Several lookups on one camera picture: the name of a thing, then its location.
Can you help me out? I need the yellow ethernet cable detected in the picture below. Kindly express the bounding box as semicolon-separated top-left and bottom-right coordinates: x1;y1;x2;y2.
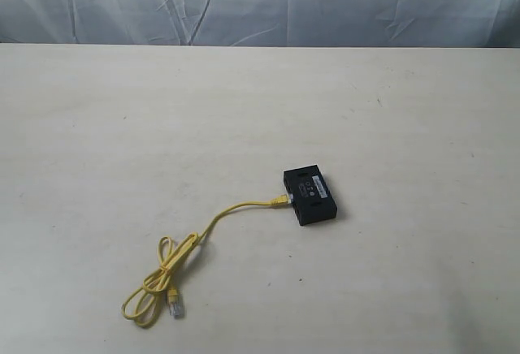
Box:
121;192;294;326

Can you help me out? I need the white wrinkled backdrop cloth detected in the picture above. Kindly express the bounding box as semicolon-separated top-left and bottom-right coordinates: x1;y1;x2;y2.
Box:
1;0;519;48

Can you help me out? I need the black network switch box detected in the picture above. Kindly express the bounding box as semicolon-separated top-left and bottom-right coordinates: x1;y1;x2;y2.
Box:
283;165;337;227

